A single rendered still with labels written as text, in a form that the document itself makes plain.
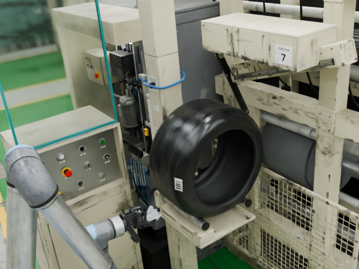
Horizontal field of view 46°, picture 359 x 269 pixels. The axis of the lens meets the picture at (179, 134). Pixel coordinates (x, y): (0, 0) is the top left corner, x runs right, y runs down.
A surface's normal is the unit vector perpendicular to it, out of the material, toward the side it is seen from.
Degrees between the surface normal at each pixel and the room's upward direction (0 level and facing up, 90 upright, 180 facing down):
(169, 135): 48
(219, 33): 90
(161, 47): 90
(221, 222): 0
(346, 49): 72
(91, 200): 90
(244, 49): 90
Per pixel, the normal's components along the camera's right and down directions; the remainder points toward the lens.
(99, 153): 0.58, 0.30
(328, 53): -0.81, 0.32
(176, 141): -0.66, -0.37
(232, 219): -0.09, -0.90
